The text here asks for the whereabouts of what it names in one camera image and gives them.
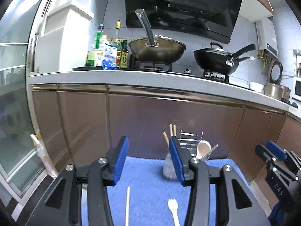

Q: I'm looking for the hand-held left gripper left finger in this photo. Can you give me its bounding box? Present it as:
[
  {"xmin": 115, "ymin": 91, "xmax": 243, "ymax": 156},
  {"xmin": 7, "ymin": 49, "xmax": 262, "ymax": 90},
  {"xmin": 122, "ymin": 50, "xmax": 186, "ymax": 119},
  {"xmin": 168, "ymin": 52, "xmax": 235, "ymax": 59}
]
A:
[{"xmin": 25, "ymin": 135, "xmax": 129, "ymax": 226}]

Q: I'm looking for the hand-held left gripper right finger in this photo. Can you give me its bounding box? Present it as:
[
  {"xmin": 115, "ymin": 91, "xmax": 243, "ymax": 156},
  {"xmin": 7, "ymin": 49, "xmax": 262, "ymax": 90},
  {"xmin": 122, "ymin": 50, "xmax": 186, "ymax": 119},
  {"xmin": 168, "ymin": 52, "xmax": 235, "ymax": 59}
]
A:
[{"xmin": 169, "ymin": 136, "xmax": 271, "ymax": 226}]

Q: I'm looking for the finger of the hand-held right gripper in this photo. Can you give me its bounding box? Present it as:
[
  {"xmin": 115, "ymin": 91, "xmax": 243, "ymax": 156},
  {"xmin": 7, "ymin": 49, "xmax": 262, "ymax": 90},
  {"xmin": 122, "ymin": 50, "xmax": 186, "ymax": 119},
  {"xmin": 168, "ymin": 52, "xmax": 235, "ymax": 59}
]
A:
[
  {"xmin": 255, "ymin": 144, "xmax": 273, "ymax": 167},
  {"xmin": 266, "ymin": 140, "xmax": 301, "ymax": 171}
]

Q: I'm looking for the wire utensil holder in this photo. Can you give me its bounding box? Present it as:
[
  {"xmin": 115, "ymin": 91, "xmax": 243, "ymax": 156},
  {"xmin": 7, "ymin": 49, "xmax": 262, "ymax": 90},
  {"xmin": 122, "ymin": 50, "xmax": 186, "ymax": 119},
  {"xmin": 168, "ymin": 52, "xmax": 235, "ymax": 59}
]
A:
[{"xmin": 162, "ymin": 129, "xmax": 204, "ymax": 180}]

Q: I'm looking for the white spoon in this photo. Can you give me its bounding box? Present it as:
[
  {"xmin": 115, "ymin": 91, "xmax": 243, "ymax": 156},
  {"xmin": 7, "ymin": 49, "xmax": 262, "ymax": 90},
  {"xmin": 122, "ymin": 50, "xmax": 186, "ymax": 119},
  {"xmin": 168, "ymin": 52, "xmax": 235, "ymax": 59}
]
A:
[{"xmin": 197, "ymin": 140, "xmax": 211, "ymax": 161}]

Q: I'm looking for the white plastic fork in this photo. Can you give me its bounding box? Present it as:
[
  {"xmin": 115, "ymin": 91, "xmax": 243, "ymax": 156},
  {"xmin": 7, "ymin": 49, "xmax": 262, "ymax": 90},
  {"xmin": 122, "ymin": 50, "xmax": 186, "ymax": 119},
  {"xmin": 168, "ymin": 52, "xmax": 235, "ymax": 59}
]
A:
[{"xmin": 167, "ymin": 198, "xmax": 180, "ymax": 226}]

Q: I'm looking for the blue terry towel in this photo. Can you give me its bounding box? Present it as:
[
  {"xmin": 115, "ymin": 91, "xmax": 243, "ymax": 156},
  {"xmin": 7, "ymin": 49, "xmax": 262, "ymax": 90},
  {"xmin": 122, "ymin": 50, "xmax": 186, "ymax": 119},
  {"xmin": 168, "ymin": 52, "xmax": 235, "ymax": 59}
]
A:
[{"xmin": 81, "ymin": 157, "xmax": 255, "ymax": 226}]

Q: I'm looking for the open rice cooker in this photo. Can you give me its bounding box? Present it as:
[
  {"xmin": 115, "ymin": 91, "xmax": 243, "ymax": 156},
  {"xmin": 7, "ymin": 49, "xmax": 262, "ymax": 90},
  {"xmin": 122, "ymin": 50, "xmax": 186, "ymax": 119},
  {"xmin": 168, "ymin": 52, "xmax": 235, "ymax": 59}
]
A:
[{"xmin": 264, "ymin": 60, "xmax": 291, "ymax": 102}]

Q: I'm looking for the white microwave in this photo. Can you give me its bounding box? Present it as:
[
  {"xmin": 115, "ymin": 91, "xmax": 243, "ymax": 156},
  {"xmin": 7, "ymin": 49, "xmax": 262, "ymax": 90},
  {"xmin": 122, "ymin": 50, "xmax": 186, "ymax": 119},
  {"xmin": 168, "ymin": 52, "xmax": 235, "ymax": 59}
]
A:
[{"xmin": 291, "ymin": 79, "xmax": 301, "ymax": 100}]

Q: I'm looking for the white bowl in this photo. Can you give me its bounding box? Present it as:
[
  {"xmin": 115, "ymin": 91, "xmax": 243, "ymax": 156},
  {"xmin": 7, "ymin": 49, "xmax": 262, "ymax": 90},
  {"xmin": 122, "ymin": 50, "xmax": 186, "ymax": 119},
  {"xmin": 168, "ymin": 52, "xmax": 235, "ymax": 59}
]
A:
[{"xmin": 249, "ymin": 82, "xmax": 265, "ymax": 93}]

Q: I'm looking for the beige plastic bag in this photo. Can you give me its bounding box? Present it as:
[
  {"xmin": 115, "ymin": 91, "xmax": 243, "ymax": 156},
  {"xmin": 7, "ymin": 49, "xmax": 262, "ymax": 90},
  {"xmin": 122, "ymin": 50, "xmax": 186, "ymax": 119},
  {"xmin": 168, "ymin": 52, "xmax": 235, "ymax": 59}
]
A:
[{"xmin": 30, "ymin": 133, "xmax": 58, "ymax": 179}]

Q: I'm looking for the white kitchen countertop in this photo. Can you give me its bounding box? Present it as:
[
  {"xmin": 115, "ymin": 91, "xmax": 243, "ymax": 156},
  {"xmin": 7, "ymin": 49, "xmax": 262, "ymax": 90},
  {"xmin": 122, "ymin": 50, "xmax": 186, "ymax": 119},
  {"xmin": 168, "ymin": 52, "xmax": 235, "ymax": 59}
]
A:
[{"xmin": 27, "ymin": 69, "xmax": 301, "ymax": 120}]

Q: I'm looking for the black gas stove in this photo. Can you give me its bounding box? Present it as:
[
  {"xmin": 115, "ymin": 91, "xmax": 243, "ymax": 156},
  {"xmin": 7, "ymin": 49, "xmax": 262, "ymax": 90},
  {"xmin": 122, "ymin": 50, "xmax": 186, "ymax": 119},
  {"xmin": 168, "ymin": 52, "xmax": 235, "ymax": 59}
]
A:
[{"xmin": 72, "ymin": 62, "xmax": 250, "ymax": 87}]

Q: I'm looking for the dark sauce bottle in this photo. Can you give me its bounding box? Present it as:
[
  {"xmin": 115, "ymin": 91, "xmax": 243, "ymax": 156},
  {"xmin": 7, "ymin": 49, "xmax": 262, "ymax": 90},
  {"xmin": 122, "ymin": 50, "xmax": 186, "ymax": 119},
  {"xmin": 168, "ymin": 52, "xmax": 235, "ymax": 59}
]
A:
[{"xmin": 120, "ymin": 40, "xmax": 129, "ymax": 69}]

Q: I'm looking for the black frying pan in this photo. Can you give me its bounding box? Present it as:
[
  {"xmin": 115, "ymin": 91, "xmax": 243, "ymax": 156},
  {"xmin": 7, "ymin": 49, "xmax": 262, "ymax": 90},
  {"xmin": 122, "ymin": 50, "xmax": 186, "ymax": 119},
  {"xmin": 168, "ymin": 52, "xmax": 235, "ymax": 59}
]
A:
[{"xmin": 193, "ymin": 42, "xmax": 256, "ymax": 75}]

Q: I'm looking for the blue white salt packet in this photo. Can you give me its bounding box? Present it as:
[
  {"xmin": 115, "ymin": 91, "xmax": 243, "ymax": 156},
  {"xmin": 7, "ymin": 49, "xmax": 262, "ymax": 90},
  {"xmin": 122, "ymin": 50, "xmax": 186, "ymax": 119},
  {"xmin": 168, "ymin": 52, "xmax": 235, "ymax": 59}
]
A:
[{"xmin": 102, "ymin": 43, "xmax": 118, "ymax": 71}]

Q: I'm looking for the bronze wok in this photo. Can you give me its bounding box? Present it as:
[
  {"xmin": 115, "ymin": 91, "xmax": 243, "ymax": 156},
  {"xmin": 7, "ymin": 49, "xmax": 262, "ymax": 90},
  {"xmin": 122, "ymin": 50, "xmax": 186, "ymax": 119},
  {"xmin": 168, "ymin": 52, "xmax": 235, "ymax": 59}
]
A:
[{"xmin": 128, "ymin": 9, "xmax": 187, "ymax": 65}]

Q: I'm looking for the white water heater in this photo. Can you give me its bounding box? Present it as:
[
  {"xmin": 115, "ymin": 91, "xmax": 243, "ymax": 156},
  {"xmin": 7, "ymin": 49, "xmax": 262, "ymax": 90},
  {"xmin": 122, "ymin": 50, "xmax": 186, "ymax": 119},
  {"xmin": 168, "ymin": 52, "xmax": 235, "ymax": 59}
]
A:
[{"xmin": 255, "ymin": 18, "xmax": 279, "ymax": 58}]

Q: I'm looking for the black pan lid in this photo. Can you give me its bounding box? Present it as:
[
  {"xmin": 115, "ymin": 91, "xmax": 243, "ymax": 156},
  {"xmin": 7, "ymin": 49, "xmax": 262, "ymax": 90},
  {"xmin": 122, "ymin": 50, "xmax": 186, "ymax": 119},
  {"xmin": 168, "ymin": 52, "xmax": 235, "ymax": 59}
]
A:
[{"xmin": 199, "ymin": 42, "xmax": 234, "ymax": 57}]

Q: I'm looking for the green cap oil bottle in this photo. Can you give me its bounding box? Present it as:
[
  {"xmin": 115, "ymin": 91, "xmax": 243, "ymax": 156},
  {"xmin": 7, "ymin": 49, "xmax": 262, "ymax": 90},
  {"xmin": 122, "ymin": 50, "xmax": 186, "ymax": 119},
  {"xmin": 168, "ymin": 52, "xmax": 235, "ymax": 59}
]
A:
[{"xmin": 87, "ymin": 24, "xmax": 107, "ymax": 67}]

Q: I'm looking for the tall yellow cap bottle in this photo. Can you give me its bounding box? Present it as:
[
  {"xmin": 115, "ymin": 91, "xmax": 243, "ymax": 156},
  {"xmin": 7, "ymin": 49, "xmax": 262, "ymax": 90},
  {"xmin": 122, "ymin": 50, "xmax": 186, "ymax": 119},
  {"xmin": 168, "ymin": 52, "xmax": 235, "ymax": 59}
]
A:
[{"xmin": 112, "ymin": 20, "xmax": 122, "ymax": 50}]

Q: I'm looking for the large white foam box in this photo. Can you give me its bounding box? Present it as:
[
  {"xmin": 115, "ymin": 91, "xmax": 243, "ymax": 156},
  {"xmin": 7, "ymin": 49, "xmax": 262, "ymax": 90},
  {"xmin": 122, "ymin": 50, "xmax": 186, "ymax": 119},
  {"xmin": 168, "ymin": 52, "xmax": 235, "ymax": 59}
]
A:
[{"xmin": 33, "ymin": 0, "xmax": 95, "ymax": 73}]

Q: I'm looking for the sliding glass door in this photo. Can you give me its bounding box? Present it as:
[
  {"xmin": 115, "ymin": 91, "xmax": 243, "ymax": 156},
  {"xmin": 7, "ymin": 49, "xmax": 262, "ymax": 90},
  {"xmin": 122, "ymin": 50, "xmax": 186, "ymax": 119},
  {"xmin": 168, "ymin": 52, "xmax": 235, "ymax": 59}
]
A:
[{"xmin": 0, "ymin": 2, "xmax": 49, "ymax": 217}]

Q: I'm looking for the black range hood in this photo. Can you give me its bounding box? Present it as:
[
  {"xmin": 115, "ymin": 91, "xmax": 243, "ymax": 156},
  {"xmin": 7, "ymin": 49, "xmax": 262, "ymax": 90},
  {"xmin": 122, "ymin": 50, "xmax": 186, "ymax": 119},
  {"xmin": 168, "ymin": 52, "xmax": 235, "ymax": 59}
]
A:
[{"xmin": 124, "ymin": 0, "xmax": 243, "ymax": 44}]

